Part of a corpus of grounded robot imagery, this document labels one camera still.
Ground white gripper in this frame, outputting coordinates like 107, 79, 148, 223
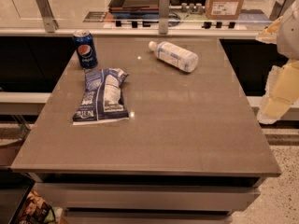
255, 0, 299, 124

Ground clear plastic bottle blue label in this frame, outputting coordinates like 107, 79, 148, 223
149, 41, 198, 73

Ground blue white chip bag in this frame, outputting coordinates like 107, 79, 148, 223
73, 68, 129, 125

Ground dark tray stack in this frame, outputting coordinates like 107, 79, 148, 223
108, 0, 170, 21

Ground blue pepsi can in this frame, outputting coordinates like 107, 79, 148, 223
72, 30, 98, 68

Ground middle metal glass bracket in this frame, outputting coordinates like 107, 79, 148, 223
159, 0, 170, 35

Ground cardboard box with label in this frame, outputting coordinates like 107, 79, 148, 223
205, 0, 244, 20

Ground right metal glass bracket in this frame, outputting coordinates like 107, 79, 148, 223
269, 0, 295, 21

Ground white drawer cabinet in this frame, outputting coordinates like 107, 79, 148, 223
35, 182, 260, 224

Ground metal glass bracket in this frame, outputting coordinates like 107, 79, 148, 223
36, 0, 59, 33
269, 0, 295, 21
159, 0, 170, 35

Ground snack bags in bin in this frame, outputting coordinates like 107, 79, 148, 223
13, 189, 63, 224

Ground left metal glass bracket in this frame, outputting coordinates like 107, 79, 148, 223
36, 0, 59, 33

